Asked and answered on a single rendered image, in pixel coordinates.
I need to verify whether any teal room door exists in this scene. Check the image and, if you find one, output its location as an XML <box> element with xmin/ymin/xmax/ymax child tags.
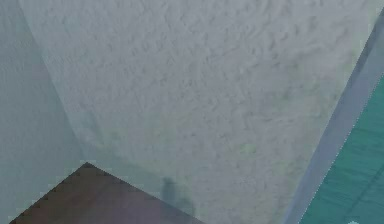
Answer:
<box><xmin>299</xmin><ymin>75</ymin><xmax>384</xmax><ymax>224</ymax></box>

